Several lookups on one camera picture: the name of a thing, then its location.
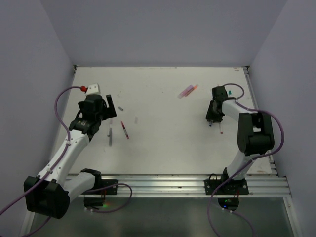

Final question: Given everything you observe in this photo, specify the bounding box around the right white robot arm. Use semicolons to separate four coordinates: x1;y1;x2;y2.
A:
205;86;275;194

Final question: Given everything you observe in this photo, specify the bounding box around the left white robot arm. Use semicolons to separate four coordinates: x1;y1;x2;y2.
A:
23;94;117;219

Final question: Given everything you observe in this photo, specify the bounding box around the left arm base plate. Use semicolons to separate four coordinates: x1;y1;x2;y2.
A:
83;179;119;196

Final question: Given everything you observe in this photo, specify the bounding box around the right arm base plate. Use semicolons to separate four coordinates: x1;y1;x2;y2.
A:
204;179;249;196

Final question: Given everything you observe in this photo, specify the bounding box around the pink capped marker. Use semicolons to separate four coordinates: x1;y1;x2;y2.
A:
219;123;224;134

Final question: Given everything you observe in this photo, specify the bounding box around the red pen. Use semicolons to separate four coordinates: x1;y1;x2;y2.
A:
120;121;130;139

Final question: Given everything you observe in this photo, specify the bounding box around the aluminium rail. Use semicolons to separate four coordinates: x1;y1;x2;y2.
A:
102;174;291;198

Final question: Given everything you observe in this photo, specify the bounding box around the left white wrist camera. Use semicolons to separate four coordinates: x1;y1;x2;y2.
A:
85;83;101;96

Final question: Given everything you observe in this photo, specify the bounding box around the purple highlighter pen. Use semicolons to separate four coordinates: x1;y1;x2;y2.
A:
108;127;113;147

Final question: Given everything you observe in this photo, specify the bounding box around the pink highlighter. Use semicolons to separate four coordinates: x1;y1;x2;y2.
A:
177;85;194;99

